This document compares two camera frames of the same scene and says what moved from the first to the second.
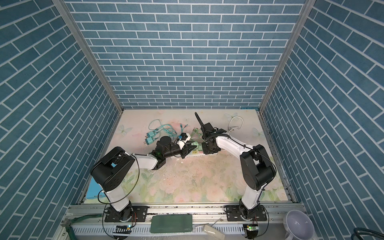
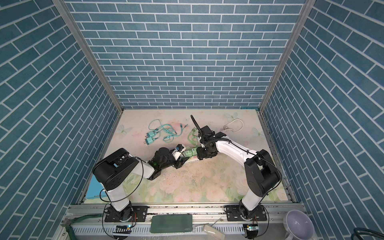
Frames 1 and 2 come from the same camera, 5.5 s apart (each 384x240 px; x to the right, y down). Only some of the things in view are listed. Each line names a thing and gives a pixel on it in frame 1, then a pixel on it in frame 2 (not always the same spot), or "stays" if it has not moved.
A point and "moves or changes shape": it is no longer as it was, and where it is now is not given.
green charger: x=195 y=143 moves or changes shape
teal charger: x=148 y=141 stays
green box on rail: x=171 y=223 stays
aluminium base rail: x=87 y=222 stays
